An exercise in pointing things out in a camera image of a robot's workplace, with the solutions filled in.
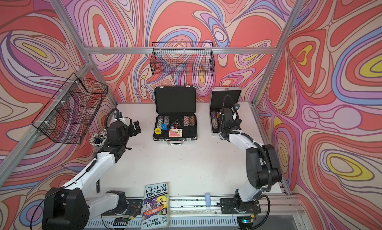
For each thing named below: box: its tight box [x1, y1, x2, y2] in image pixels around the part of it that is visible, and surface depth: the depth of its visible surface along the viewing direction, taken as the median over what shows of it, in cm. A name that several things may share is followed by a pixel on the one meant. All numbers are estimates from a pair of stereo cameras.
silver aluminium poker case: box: [209, 87, 242, 135], surface depth 103 cm
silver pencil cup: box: [89, 131, 108, 147], surface depth 81 cm
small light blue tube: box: [204, 192, 211, 208], surface depth 75 cm
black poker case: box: [152, 86, 198, 145], surface depth 106 cm
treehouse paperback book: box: [141, 181, 170, 230], surface depth 73 cm
